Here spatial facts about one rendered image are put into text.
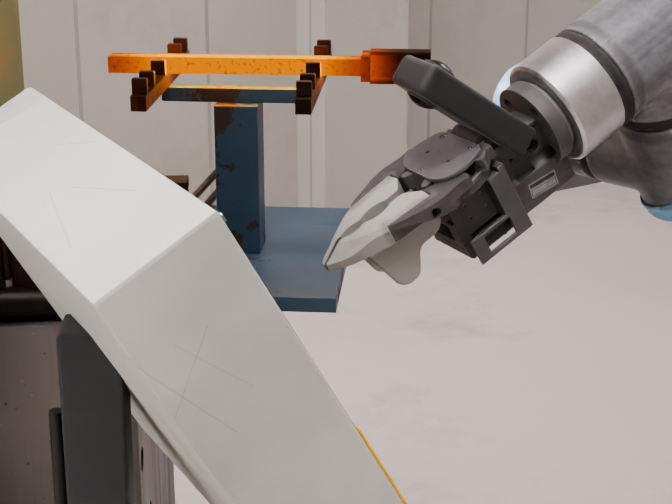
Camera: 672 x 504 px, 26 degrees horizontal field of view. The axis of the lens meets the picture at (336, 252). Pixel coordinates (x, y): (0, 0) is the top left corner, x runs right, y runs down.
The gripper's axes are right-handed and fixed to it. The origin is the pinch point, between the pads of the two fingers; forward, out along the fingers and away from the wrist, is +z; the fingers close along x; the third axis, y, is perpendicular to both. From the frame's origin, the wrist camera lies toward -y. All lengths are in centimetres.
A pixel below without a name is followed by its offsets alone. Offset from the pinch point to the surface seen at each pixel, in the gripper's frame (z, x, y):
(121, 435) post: 21.3, -11.7, -5.7
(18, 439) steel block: 27.8, 34.6, 15.1
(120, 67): -12, 95, 12
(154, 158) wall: -43, 291, 108
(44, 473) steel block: 27.9, 33.7, 19.3
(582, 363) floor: -85, 177, 172
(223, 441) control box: 17.6, -26.9, -10.5
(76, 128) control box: 11.9, -5.6, -21.8
